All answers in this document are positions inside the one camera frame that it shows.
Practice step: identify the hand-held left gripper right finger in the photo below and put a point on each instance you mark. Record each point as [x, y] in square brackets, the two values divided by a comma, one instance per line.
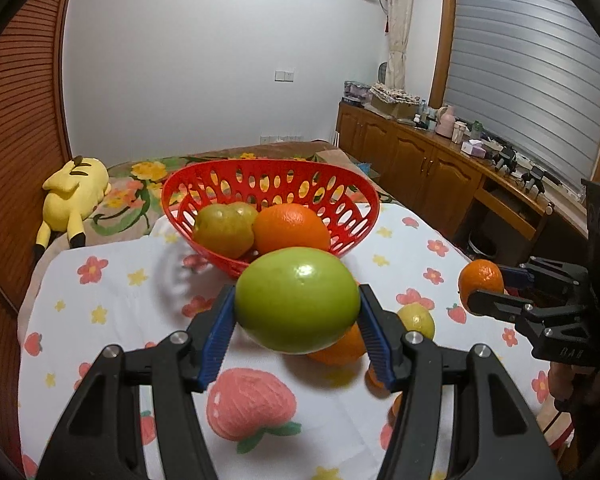
[377, 345]

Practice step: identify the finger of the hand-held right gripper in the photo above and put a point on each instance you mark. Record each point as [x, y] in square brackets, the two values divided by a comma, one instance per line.
[516, 276]
[500, 305]

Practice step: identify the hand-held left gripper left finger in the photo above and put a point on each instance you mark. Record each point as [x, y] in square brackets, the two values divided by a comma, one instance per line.
[217, 345]

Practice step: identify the mandarin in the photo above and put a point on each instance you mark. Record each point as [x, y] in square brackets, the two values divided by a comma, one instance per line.
[480, 275]

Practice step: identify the red perforated plastic basket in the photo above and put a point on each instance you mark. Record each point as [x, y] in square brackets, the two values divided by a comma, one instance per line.
[215, 260]

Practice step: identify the green jujube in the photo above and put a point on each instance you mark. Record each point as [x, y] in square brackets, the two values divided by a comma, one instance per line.
[295, 300]

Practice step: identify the large yellow-green guava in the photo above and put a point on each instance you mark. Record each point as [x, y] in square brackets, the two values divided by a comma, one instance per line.
[222, 230]

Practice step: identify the large oval orange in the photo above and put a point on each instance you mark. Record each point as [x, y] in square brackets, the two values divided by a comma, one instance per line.
[290, 227]

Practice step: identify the person's right hand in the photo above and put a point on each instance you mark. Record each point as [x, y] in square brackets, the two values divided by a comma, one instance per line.
[559, 382]

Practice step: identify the kumquat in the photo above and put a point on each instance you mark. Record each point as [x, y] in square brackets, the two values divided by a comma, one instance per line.
[395, 405]
[374, 377]

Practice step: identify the round orange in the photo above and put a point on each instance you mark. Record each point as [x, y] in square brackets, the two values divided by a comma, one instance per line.
[342, 352]

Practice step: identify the dark trash bin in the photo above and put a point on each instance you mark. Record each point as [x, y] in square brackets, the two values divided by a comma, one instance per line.
[482, 247]

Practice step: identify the small yellow-green jujube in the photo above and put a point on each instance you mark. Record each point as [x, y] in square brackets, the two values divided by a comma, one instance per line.
[417, 320]

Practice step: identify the white floral tablecloth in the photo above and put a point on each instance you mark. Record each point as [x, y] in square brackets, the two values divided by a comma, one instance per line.
[130, 310]

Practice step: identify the small black tripod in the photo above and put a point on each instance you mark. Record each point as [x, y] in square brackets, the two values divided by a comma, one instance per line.
[534, 180]
[506, 159]

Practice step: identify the tissue box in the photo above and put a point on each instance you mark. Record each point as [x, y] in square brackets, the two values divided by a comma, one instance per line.
[472, 148]

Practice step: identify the white cup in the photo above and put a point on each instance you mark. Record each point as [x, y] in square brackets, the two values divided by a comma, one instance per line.
[459, 133]

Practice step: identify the wooden sideboard cabinet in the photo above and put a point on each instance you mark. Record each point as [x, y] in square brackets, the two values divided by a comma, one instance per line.
[415, 160]

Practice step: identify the pink thermos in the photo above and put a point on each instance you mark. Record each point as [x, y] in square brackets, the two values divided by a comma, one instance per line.
[445, 121]

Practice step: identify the blue packet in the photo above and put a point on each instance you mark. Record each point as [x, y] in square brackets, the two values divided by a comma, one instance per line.
[369, 169]

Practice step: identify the cardboard box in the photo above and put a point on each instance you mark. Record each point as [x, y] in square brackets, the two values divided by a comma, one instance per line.
[392, 107]

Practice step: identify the yellow plush toy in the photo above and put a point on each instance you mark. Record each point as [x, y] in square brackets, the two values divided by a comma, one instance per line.
[70, 195]

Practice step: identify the grey window blind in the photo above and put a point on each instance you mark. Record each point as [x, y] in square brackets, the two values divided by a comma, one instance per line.
[520, 60]

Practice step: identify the clear storage box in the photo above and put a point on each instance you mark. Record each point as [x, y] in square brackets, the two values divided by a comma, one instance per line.
[356, 92]

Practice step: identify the beige curtain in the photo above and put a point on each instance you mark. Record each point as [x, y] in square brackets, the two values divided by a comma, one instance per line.
[397, 25]

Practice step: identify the brown slatted wardrobe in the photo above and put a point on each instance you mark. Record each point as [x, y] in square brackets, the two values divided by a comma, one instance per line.
[20, 110]

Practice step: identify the white wall socket strip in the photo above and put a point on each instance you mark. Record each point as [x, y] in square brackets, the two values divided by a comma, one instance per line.
[280, 138]

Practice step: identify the white wall switch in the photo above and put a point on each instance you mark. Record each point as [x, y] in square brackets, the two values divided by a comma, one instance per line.
[284, 76]

